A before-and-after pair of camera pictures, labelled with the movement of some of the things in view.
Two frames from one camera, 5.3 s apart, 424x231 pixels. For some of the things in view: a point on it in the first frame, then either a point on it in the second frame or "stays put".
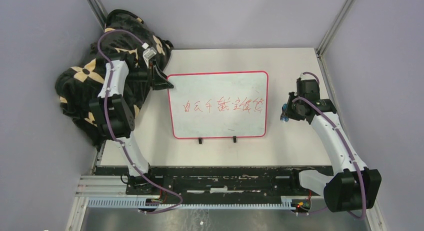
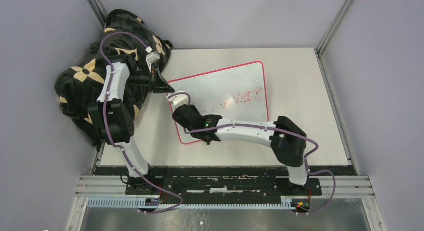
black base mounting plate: x=214 y=181 stays put
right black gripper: x=291 y=114 to x=192 y=107
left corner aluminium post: x=97 y=7 stays put
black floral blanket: x=124 y=36 stays put
